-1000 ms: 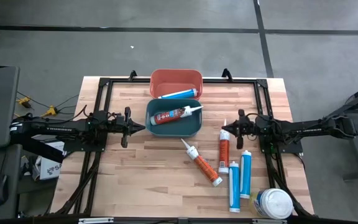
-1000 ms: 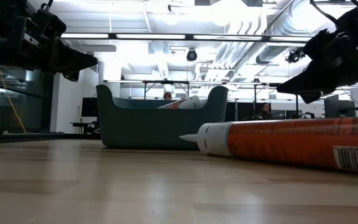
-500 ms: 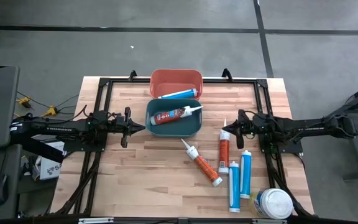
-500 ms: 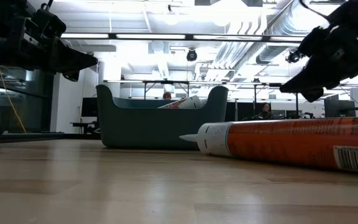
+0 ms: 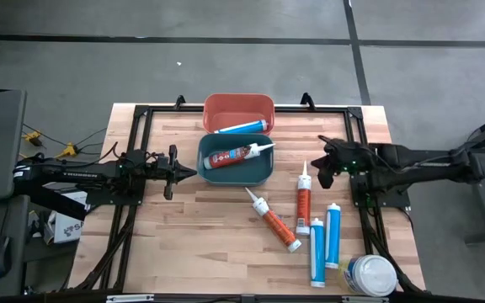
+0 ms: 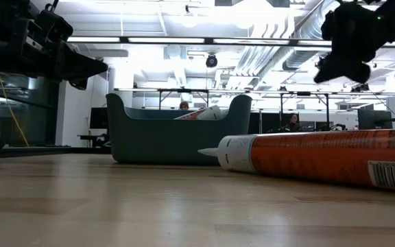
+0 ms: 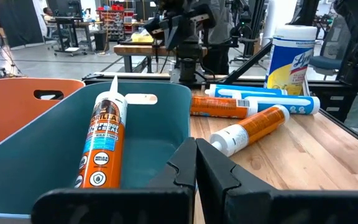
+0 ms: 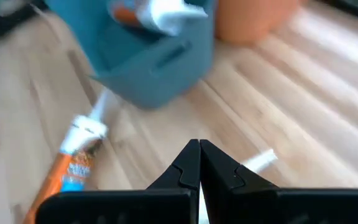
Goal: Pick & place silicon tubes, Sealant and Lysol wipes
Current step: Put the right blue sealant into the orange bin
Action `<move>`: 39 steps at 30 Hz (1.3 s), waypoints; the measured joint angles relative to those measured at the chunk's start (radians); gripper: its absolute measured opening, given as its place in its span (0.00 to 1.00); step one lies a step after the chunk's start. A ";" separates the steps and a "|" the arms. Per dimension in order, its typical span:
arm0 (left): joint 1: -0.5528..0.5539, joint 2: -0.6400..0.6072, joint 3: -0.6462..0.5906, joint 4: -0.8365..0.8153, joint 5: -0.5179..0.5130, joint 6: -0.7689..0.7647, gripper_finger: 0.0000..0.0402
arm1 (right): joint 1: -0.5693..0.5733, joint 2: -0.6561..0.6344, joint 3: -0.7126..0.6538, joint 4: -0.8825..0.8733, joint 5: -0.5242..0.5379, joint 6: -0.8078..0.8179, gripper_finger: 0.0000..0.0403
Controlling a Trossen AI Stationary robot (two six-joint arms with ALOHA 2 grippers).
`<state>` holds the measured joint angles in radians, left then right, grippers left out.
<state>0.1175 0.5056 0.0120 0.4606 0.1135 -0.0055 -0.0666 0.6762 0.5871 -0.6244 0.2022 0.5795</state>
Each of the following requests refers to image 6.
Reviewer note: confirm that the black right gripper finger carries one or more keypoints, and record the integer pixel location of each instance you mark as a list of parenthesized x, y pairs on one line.
[(348, 72)]

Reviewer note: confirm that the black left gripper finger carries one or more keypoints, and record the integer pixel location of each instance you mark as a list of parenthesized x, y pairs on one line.
[(78, 84), (81, 65)]

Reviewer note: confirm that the black ceiling spotlight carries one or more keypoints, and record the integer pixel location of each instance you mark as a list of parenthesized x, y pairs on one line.
[(360, 88), (211, 61)]

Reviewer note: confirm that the black computer monitor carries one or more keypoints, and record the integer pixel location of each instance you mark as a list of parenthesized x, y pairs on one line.
[(98, 118), (374, 120)]

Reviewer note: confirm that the black background desk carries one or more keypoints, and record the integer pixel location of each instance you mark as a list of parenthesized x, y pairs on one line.
[(87, 136)]

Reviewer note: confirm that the person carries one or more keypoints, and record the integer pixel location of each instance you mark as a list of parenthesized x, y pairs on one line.
[(293, 124), (184, 105)]

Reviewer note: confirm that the long ceiling light bar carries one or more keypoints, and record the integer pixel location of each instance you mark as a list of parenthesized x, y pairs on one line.
[(166, 40)]

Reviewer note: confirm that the teal plastic bin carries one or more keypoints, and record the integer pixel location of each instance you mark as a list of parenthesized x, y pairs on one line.
[(166, 140)]

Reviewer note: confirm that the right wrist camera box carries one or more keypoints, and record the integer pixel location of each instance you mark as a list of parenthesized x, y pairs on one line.
[(328, 25)]

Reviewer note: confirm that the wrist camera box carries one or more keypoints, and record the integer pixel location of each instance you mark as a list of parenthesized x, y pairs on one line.
[(55, 25), (328, 25)]

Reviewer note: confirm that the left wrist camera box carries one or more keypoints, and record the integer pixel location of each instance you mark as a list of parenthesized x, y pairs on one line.
[(55, 25)]

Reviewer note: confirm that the silver ventilation duct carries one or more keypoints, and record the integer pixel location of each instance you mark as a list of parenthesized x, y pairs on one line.
[(303, 44)]

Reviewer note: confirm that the black aluminium table frame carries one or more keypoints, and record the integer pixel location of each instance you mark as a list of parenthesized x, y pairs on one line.
[(46, 150)]

